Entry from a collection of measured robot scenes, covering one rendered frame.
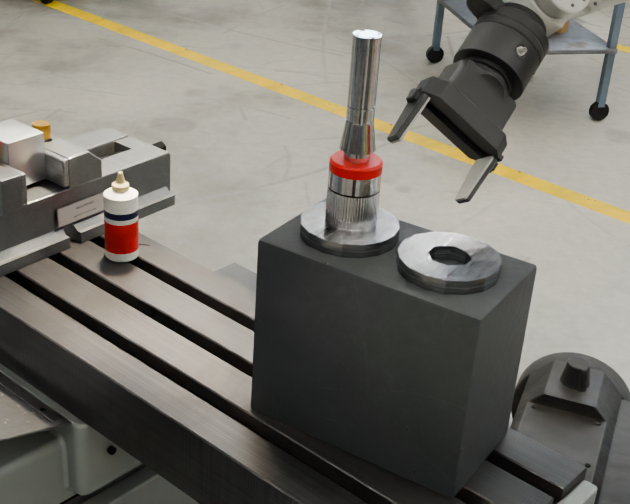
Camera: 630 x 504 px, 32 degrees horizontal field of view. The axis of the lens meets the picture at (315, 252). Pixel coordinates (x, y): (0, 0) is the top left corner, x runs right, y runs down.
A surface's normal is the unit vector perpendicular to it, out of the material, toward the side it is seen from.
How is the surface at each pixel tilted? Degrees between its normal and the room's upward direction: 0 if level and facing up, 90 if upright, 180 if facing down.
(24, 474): 90
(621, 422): 0
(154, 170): 90
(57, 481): 90
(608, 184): 0
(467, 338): 90
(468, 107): 59
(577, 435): 0
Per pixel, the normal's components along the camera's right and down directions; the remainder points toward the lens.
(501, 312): 0.84, 0.30
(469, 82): 0.44, -0.07
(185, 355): 0.07, -0.88
